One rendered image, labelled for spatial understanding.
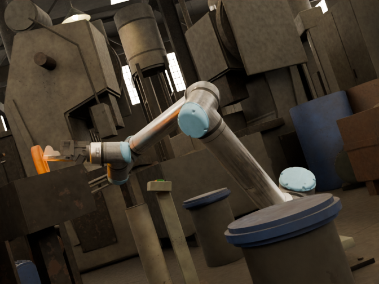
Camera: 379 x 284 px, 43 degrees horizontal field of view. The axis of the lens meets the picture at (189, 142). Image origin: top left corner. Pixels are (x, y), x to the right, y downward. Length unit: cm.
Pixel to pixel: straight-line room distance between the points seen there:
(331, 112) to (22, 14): 310
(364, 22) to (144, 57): 575
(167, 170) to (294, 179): 198
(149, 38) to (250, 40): 597
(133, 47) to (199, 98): 921
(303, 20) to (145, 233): 699
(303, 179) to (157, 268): 92
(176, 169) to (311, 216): 279
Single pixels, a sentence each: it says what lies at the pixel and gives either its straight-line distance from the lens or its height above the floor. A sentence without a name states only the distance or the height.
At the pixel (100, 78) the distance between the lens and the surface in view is 461.
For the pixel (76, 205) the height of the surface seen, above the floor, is 61.
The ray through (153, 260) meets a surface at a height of 23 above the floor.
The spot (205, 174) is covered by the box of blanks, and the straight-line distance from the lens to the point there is 401.
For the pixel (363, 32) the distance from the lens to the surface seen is 615.
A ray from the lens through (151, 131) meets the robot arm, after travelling 201.
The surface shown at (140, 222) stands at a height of 43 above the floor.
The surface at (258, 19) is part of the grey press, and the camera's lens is 527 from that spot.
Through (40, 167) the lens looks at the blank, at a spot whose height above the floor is 80.
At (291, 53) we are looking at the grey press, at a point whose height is 146.
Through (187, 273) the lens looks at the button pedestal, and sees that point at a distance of 261.
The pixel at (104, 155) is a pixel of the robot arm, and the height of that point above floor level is 77.
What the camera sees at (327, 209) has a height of 41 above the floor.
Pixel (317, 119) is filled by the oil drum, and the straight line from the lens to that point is 474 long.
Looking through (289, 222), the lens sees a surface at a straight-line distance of 118.
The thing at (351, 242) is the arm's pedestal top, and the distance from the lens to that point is 220.
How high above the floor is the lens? 61
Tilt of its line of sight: 3 degrees up
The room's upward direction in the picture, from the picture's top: 18 degrees counter-clockwise
